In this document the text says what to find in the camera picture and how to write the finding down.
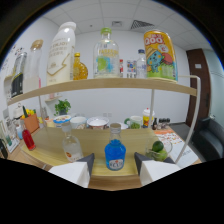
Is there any multicolour wall poster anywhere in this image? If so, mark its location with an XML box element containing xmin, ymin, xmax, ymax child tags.
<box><xmin>126</xmin><ymin>59</ymin><xmax>138</xmax><ymax>79</ymax></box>

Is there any white notebook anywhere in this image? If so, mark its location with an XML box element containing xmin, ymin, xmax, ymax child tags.
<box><xmin>173</xmin><ymin>141</ymin><xmax>200</xmax><ymax>169</ymax></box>

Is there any wide white bowl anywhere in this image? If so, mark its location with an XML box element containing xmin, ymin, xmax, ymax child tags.
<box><xmin>86</xmin><ymin>116</ymin><xmax>110</xmax><ymax>130</ymax></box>

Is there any black chair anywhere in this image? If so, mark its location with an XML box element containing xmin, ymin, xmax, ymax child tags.
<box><xmin>193</xmin><ymin>116</ymin><xmax>224</xmax><ymax>163</ymax></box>

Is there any clear bottle with green cap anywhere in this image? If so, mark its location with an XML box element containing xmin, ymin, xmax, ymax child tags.
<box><xmin>93</xmin><ymin>27</ymin><xmax>120</xmax><ymax>80</ymax></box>

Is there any orange pot with utensils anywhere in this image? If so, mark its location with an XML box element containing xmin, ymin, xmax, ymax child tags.
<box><xmin>20</xmin><ymin>106</ymin><xmax>41</xmax><ymax>134</ymax></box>

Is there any clear bottle with red label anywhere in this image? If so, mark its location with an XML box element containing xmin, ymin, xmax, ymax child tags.
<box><xmin>61</xmin><ymin>120</ymin><xmax>84</xmax><ymax>163</ymax></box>

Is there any tall white milk bottle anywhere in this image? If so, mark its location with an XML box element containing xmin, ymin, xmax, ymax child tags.
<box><xmin>46</xmin><ymin>21</ymin><xmax>77</xmax><ymax>87</ymax></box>

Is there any small clear blue-cap bottle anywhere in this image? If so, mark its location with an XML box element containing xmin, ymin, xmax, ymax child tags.
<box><xmin>135</xmin><ymin>49</ymin><xmax>148</xmax><ymax>80</ymax></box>

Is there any orange patterned leaflet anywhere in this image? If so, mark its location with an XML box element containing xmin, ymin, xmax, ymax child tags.
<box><xmin>154</xmin><ymin>129</ymin><xmax>185</xmax><ymax>146</ymax></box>

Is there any brown door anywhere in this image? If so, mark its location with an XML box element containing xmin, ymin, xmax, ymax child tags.
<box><xmin>185</xmin><ymin>48</ymin><xmax>213</xmax><ymax>128</ymax></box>

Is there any red wall poster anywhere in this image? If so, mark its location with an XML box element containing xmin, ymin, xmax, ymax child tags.
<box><xmin>118</xmin><ymin>59</ymin><xmax>125</xmax><ymax>79</ymax></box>

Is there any two-tier wooden shelf rack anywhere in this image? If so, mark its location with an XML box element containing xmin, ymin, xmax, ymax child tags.
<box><xmin>6</xmin><ymin>74</ymin><xmax>202</xmax><ymax>181</ymax></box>

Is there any square ceiling diffuser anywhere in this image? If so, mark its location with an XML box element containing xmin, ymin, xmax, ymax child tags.
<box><xmin>111</xmin><ymin>20</ymin><xmax>124</xmax><ymax>28</ymax></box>

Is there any green potted plant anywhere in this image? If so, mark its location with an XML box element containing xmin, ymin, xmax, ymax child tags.
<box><xmin>54</xmin><ymin>98</ymin><xmax>72</xmax><ymax>117</ymax></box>

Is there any blue-rim bowl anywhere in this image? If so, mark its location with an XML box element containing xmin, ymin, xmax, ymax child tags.
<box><xmin>53</xmin><ymin>114</ymin><xmax>72</xmax><ymax>128</ymax></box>

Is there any yellow cartoon drink can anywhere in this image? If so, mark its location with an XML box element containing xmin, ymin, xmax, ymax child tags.
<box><xmin>143</xmin><ymin>29</ymin><xmax>179</xmax><ymax>83</ymax></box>

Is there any red liquid bottle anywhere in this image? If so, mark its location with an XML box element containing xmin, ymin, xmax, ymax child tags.
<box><xmin>21</xmin><ymin>128</ymin><xmax>37</xmax><ymax>152</ymax></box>

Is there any blue liquid bottle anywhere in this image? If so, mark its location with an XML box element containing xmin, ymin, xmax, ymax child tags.
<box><xmin>104</xmin><ymin>122</ymin><xmax>127</xmax><ymax>172</ymax></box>

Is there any glass of green limes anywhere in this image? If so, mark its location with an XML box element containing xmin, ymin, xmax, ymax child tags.
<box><xmin>145</xmin><ymin>138</ymin><xmax>173</xmax><ymax>163</ymax></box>

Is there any amber syrup bottle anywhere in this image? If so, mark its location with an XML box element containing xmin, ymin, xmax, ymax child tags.
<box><xmin>72</xmin><ymin>52</ymin><xmax>89</xmax><ymax>81</ymax></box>

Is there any green and white mug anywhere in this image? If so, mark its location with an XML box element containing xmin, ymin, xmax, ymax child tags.
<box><xmin>124</xmin><ymin>115</ymin><xmax>144</xmax><ymax>130</ymax></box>

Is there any ceiling air vent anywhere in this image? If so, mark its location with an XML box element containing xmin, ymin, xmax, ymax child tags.
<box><xmin>130</xmin><ymin>19</ymin><xmax>155</xmax><ymax>30</ymax></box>

